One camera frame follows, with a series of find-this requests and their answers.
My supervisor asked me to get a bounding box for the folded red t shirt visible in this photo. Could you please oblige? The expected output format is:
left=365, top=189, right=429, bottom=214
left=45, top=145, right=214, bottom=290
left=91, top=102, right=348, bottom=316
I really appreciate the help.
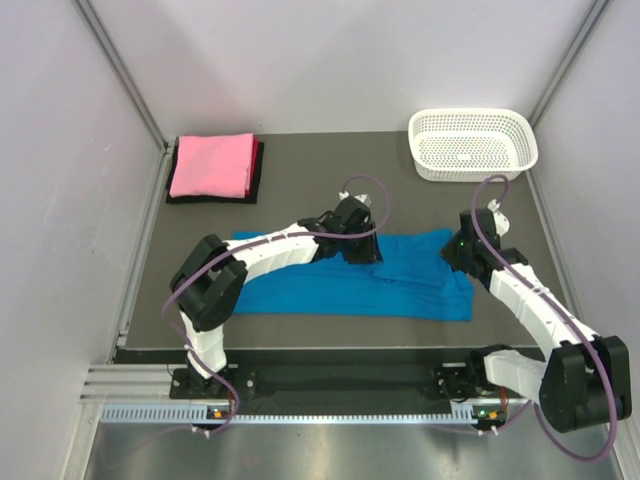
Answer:
left=245, top=138, right=259, bottom=198

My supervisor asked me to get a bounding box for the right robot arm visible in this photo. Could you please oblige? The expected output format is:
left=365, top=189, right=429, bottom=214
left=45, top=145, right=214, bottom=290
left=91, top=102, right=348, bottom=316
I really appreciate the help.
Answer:
left=441, top=208, right=632, bottom=433

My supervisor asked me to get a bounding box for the blue t shirt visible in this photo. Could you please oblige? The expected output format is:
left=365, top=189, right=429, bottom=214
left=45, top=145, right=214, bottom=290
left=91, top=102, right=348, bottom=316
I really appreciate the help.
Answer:
left=235, top=229, right=474, bottom=322

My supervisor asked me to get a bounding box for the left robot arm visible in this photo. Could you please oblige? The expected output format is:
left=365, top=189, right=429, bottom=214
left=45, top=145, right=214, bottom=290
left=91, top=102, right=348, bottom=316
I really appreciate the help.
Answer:
left=169, top=192, right=382, bottom=397

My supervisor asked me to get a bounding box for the folded pink t shirt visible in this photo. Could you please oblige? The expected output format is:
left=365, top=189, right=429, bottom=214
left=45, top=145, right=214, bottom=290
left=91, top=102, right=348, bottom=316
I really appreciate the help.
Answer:
left=169, top=133, right=255, bottom=199

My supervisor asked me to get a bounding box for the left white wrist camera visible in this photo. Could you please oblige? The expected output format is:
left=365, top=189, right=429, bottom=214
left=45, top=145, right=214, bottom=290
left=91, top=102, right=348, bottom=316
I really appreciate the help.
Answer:
left=338, top=191, right=371, bottom=207

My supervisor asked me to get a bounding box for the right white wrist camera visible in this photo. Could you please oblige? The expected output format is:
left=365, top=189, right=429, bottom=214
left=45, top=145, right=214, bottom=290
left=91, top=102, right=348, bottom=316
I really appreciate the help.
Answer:
left=487, top=199, right=511, bottom=237

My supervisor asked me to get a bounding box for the grey slotted cable duct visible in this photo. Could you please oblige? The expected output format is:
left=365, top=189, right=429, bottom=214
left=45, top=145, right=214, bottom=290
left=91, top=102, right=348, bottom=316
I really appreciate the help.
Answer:
left=100, top=404, right=504, bottom=426

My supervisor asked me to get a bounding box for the aluminium frame rail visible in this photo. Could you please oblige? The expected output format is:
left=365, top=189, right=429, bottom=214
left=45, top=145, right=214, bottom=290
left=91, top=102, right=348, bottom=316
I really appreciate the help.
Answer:
left=79, top=364, right=640, bottom=406

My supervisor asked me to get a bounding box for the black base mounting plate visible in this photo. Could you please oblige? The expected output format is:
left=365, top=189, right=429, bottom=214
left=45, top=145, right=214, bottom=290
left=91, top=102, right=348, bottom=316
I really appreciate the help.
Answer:
left=169, top=348, right=500, bottom=416

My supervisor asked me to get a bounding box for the folded black t shirt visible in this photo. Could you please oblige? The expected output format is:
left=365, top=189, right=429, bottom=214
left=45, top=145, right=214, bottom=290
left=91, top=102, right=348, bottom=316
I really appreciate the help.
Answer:
left=165, top=142, right=265, bottom=205

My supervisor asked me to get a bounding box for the white perforated plastic basket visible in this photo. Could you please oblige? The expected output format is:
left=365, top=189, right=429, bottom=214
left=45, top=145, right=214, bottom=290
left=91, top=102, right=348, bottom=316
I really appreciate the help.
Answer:
left=407, top=108, right=539, bottom=183

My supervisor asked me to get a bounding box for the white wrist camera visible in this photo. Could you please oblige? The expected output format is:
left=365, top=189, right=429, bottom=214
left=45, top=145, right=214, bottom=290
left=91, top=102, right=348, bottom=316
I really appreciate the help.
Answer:
left=487, top=199, right=511, bottom=237
left=338, top=191, right=371, bottom=207

